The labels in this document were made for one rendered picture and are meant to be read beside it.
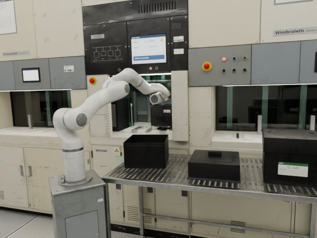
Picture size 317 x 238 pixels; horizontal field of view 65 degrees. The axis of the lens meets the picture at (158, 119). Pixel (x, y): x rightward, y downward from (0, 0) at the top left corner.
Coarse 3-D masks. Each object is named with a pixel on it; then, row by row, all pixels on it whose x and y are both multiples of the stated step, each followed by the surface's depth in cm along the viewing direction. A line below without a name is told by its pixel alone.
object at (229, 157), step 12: (192, 156) 154; (204, 156) 153; (216, 156) 152; (228, 156) 151; (192, 168) 143; (204, 168) 141; (216, 168) 139; (228, 168) 137; (216, 180) 140; (228, 180) 138; (240, 180) 139
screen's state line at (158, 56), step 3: (135, 57) 198; (138, 57) 198; (141, 57) 197; (144, 57) 196; (147, 57) 196; (150, 57) 195; (153, 57) 194; (156, 57) 193; (159, 57) 193; (162, 57) 192; (135, 60) 199
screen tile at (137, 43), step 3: (135, 42) 197; (138, 42) 196; (141, 42) 195; (147, 42) 194; (135, 45) 197; (138, 45) 196; (141, 45) 196; (144, 45) 195; (147, 45) 194; (144, 48) 195; (147, 48) 195; (135, 51) 198; (138, 51) 197; (141, 51) 196; (144, 51) 196; (147, 51) 195; (135, 54) 198; (138, 54) 197
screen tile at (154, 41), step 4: (152, 40) 192; (156, 40) 192; (152, 44) 193; (156, 44) 192; (160, 44) 191; (152, 48) 193; (156, 48) 192; (160, 48) 192; (152, 52) 194; (156, 52) 193; (160, 52) 192; (164, 52) 191
